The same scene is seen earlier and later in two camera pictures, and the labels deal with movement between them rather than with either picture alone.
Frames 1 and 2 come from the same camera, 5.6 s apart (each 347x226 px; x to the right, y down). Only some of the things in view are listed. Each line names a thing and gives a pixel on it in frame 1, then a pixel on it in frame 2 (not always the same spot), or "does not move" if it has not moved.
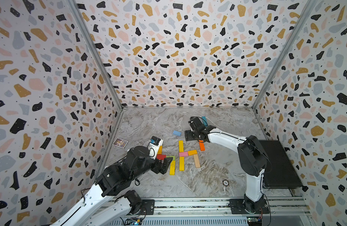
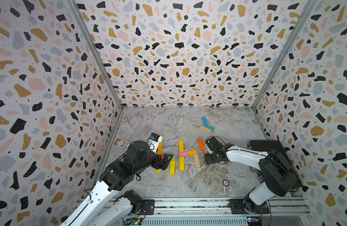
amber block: [192, 152] does not move
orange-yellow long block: [160, 150] does not move
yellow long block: [182, 164] does not move
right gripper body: [191, 136] → [210, 158]
